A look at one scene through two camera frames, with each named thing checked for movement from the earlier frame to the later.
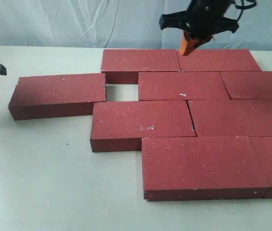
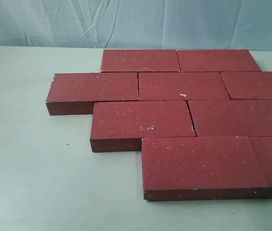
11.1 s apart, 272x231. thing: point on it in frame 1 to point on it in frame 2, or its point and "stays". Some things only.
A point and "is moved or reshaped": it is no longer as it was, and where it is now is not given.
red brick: x=38 y=97 is moved or reshaped
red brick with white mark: x=182 y=86 stays
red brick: x=120 y=126 stays
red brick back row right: x=214 y=60 stays
